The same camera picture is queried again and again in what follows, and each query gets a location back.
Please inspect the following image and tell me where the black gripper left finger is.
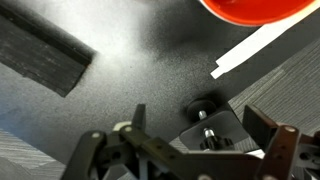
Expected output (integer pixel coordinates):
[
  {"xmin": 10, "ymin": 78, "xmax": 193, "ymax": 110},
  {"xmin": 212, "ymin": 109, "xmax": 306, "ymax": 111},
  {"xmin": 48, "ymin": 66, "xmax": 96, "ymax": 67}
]
[{"xmin": 61, "ymin": 103, "xmax": 183, "ymax": 180}]

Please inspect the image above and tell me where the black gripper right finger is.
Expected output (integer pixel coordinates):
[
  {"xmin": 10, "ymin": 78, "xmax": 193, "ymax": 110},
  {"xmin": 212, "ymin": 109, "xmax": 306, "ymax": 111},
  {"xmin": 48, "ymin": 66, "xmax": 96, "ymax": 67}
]
[{"xmin": 242, "ymin": 104, "xmax": 320, "ymax": 180}]

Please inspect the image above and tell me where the black rectangular box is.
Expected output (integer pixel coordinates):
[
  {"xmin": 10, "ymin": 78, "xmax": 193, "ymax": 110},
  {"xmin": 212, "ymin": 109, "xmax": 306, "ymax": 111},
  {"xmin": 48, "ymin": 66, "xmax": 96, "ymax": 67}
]
[{"xmin": 0, "ymin": 2, "xmax": 98, "ymax": 98}]

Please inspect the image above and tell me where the white cup red inside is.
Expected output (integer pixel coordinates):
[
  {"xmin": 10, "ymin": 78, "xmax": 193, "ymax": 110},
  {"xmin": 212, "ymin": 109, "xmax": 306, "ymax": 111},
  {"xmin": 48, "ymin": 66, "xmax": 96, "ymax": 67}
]
[{"xmin": 199, "ymin": 0, "xmax": 318, "ymax": 28}]

